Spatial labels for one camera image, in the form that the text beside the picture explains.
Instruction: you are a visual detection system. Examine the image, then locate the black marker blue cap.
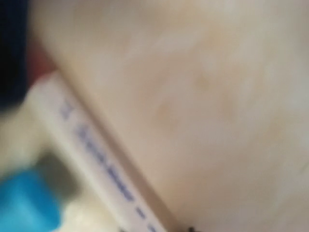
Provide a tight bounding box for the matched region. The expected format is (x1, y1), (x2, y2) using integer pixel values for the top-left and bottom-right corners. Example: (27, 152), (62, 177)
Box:
(0, 153), (80, 232)

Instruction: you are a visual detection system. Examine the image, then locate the navy blue student backpack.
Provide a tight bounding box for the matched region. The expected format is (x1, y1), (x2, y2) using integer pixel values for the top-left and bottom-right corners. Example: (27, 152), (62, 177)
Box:
(0, 0), (31, 112)

